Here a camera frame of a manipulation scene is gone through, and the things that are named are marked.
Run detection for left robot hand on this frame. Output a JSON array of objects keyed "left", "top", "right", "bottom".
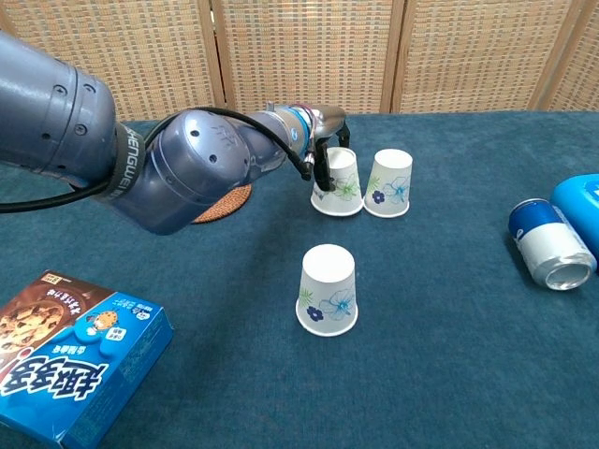
[{"left": 306, "top": 105, "right": 351, "bottom": 193}]

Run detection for white cup green flower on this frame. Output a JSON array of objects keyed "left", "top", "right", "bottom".
[{"left": 310, "top": 146, "right": 365, "bottom": 218}]

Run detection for white cup blue flower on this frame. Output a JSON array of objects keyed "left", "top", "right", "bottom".
[
  {"left": 295, "top": 243, "right": 359, "bottom": 339},
  {"left": 361, "top": 149, "right": 415, "bottom": 219}
]

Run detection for woven folding screen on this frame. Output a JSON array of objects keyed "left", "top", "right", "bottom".
[{"left": 0, "top": 0, "right": 599, "bottom": 125}]

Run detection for round woven rattan coaster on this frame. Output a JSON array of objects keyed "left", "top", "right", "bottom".
[{"left": 191, "top": 182, "right": 253, "bottom": 225}]

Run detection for blue white soda can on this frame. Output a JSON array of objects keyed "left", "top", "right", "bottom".
[{"left": 508, "top": 197, "right": 598, "bottom": 292}]

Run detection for blue detergent pump bottle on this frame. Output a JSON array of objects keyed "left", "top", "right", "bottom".
[{"left": 548, "top": 173, "right": 599, "bottom": 263}]

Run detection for teal table cloth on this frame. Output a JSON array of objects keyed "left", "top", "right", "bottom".
[{"left": 0, "top": 110, "right": 599, "bottom": 449}]

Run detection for blue cookie box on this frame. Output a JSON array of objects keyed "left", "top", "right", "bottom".
[{"left": 0, "top": 269, "right": 175, "bottom": 449}]

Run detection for black velcro arm strap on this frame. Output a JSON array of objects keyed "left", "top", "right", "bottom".
[{"left": 100, "top": 122, "right": 147, "bottom": 203}]

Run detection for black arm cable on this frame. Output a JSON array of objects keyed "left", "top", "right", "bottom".
[{"left": 0, "top": 106, "right": 314, "bottom": 214}]

